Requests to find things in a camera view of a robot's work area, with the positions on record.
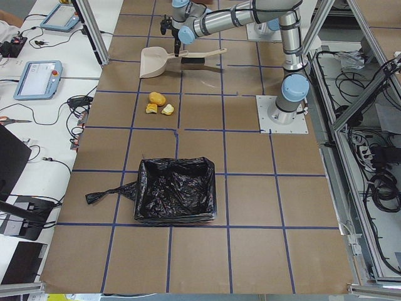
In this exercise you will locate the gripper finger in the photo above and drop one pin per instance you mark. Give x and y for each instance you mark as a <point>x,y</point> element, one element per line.
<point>176,48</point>

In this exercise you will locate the beige plastic dustpan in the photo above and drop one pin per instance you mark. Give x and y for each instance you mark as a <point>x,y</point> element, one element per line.
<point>153,61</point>

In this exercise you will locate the orange bread roll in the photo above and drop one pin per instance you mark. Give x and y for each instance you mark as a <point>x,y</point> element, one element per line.
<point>157,98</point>

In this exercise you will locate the yellow-green apple piece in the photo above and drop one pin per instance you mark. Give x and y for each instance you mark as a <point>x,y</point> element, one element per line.
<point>168,110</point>

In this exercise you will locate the small orange bread chunk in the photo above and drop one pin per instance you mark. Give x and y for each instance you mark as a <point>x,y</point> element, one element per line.
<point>151,108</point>

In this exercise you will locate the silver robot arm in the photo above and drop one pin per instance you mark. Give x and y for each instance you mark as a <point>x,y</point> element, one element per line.
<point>191,20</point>
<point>181,12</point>

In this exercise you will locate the black bag lined bin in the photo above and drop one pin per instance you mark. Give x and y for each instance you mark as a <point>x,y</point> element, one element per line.
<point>170,191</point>

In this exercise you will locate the far blue teach pendant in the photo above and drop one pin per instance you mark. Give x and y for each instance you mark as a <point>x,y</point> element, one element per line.
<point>62,18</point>

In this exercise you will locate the blue teach pendant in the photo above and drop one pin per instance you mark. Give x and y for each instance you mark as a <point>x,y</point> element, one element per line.
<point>62,18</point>
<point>39,80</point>

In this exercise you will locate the black power adapter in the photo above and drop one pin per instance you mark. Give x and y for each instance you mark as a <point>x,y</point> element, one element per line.
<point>79,101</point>

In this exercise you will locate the bunch of keys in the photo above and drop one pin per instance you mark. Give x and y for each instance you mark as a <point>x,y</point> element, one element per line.
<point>40,43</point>

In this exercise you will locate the near blue teach pendant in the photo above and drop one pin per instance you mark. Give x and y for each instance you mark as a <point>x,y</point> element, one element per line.
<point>39,80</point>

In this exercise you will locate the black monitor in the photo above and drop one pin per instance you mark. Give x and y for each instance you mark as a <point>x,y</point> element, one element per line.
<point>28,215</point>

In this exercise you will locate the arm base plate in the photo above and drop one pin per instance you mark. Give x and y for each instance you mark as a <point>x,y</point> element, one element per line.
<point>274,121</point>
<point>268,32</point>

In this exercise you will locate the aluminium frame post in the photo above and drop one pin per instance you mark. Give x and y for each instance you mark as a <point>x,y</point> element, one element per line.
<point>87,18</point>

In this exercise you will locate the orange handled scissors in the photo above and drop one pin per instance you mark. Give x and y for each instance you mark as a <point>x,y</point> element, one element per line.
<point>4,120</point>

